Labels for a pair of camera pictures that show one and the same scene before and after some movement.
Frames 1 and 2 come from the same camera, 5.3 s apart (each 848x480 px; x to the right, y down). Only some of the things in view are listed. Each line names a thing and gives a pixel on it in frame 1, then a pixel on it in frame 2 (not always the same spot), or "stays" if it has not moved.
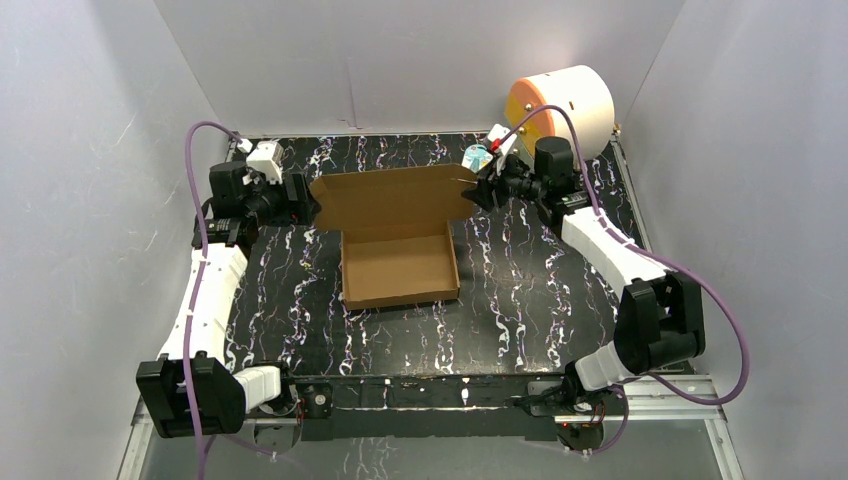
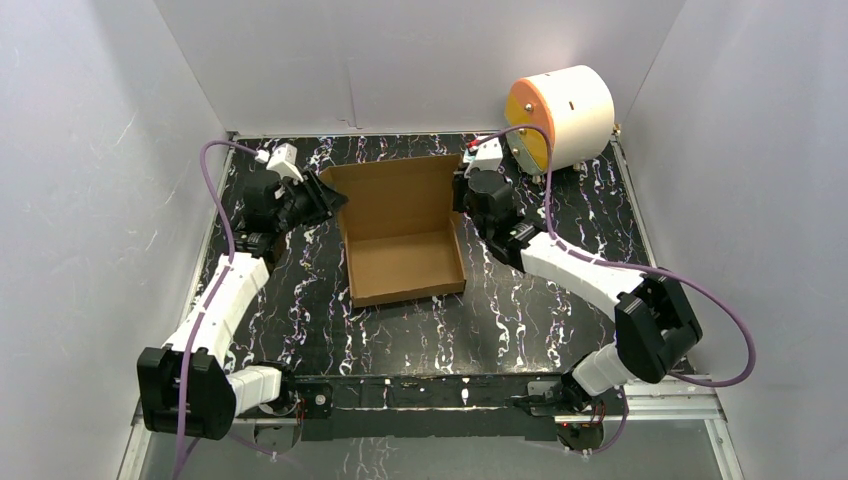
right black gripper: (481, 193) to (459, 185)
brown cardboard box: (398, 233) stays
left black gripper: (291, 201) to (317, 201)
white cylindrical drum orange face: (581, 91) stays
